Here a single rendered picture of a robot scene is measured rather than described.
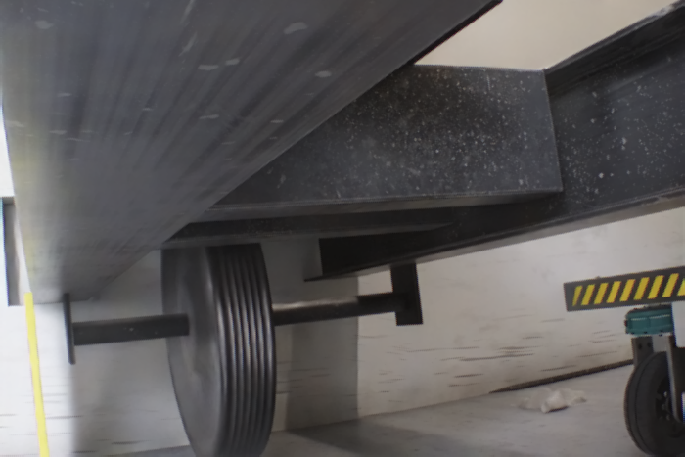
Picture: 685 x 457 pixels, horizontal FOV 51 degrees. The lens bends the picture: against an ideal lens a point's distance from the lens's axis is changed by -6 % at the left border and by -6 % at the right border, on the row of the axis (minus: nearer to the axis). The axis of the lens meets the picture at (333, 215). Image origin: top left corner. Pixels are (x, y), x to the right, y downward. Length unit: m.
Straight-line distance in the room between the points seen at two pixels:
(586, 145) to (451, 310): 1.21
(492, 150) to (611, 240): 1.70
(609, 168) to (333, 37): 1.00
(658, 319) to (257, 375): 0.70
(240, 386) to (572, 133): 0.73
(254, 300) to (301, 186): 0.44
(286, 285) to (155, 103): 1.87
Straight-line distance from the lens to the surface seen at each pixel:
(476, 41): 2.72
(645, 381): 1.29
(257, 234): 1.31
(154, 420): 2.08
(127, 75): 0.27
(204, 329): 1.55
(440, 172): 1.08
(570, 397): 2.07
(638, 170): 1.18
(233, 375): 1.38
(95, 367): 2.05
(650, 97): 1.16
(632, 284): 1.20
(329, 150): 1.01
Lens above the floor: 0.32
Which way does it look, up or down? 7 degrees up
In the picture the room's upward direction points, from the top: 6 degrees counter-clockwise
